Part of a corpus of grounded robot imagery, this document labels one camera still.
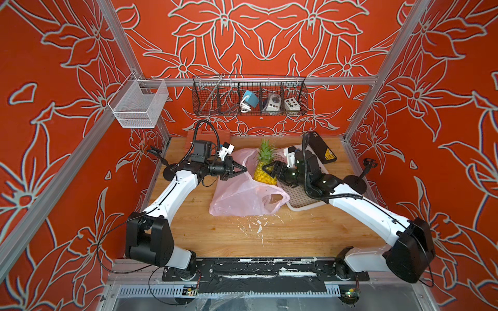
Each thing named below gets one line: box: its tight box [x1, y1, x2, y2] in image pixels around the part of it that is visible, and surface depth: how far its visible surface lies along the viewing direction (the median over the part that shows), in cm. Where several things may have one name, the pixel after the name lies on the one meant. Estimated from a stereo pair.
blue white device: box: [239, 90, 260, 114], surface depth 86 cm
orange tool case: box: [186, 129, 231, 150], surface depth 120 cm
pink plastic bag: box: [208, 147, 291, 217], surface depth 76 cm
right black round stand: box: [343, 158, 378, 195], surface depth 96 cm
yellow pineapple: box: [254, 138, 279, 186], surface depth 77 cm
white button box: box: [284, 97, 301, 111], surface depth 96 cm
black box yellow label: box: [308, 130, 338, 165], surface depth 116 cm
